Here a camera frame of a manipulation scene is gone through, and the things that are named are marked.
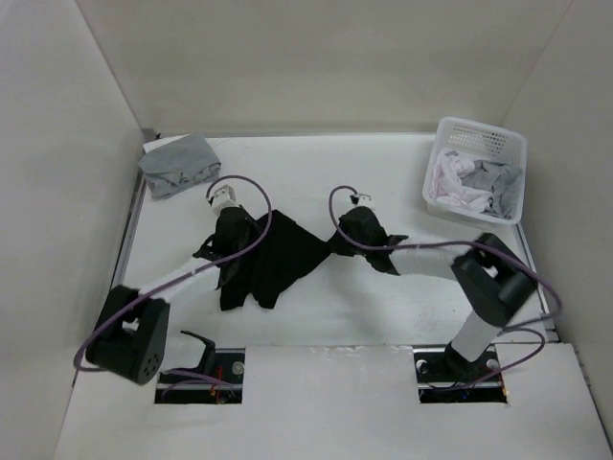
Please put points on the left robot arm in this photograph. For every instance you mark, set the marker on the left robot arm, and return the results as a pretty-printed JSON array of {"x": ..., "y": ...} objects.
[{"x": 130, "y": 337}]

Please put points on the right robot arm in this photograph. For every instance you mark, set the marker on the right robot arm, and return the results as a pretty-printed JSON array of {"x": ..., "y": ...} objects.
[{"x": 489, "y": 275}]

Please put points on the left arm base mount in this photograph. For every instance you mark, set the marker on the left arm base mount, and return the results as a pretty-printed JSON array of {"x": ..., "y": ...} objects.
[{"x": 218, "y": 380}]

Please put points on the black tank top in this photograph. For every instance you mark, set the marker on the black tank top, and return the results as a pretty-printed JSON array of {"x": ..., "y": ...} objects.
[{"x": 287, "y": 254}]

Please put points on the folded grey tank top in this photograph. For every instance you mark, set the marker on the folded grey tank top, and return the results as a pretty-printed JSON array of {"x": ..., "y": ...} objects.
[{"x": 175, "y": 164}]

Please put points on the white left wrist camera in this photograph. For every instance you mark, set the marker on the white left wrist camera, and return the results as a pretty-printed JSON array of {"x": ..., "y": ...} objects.
[{"x": 222, "y": 198}]

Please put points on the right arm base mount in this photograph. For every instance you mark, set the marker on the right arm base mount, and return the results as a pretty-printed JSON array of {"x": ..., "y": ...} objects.
[{"x": 439, "y": 383}]

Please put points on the grey tank top in basket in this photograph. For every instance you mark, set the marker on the grey tank top in basket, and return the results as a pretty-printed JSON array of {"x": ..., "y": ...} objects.
[{"x": 503, "y": 181}]

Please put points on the white plastic basket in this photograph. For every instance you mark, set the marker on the white plastic basket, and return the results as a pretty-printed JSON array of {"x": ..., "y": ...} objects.
[{"x": 477, "y": 141}]

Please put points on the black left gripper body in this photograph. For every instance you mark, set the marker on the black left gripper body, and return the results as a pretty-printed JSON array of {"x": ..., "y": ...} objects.
[{"x": 252, "y": 233}]

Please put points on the pink tank top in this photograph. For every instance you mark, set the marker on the pink tank top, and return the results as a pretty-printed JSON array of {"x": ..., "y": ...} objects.
[{"x": 446, "y": 186}]

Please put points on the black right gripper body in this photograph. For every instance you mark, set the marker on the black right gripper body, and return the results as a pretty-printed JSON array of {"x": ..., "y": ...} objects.
[{"x": 347, "y": 230}]

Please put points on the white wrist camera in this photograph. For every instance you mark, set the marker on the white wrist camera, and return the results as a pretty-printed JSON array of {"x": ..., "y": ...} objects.
[
  {"x": 362, "y": 200},
  {"x": 222, "y": 198}
]

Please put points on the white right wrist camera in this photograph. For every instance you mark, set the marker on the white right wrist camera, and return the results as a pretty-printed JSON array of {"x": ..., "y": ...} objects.
[{"x": 362, "y": 200}]

